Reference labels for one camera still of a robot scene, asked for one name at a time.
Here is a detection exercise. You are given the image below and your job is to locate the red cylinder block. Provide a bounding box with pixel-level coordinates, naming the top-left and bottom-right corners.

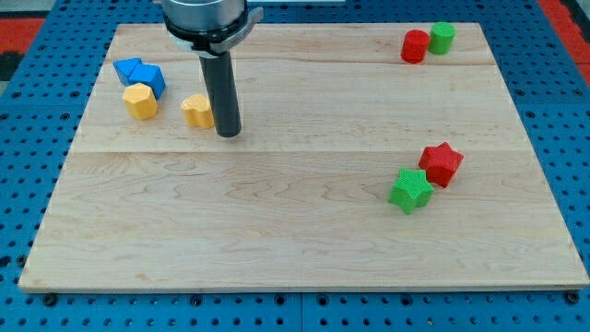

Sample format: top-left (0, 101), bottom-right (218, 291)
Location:
top-left (400, 30), bottom-right (430, 64)

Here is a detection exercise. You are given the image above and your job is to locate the red star block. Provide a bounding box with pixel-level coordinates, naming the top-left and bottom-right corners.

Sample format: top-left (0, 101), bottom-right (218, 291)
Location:
top-left (419, 142), bottom-right (465, 188)

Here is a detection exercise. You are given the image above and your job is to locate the green star block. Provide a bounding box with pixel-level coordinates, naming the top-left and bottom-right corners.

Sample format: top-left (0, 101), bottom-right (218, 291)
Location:
top-left (388, 168), bottom-right (434, 215)

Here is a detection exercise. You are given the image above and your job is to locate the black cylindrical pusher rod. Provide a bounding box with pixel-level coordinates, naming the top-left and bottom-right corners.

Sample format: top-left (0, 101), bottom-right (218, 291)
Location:
top-left (199, 52), bottom-right (242, 137)

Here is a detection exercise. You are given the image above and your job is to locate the yellow heart block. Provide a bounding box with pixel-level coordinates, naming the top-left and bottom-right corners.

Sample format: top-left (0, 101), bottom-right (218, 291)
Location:
top-left (181, 94), bottom-right (214, 129)

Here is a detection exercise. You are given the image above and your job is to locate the blue cube block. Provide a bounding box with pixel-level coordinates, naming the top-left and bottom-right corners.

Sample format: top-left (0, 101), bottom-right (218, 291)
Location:
top-left (128, 64), bottom-right (166, 100)

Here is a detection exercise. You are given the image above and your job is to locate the yellow hexagon block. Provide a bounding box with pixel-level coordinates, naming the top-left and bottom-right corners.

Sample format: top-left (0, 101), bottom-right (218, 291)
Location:
top-left (123, 83), bottom-right (158, 120)

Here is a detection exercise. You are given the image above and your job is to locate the blue triangle block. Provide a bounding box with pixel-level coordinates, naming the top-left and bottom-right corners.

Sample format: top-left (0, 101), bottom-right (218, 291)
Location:
top-left (113, 57), bottom-right (142, 86)

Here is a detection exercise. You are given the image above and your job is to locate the green cylinder block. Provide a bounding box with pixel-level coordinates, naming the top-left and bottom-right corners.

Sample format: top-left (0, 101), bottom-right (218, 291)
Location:
top-left (428, 22), bottom-right (456, 55)

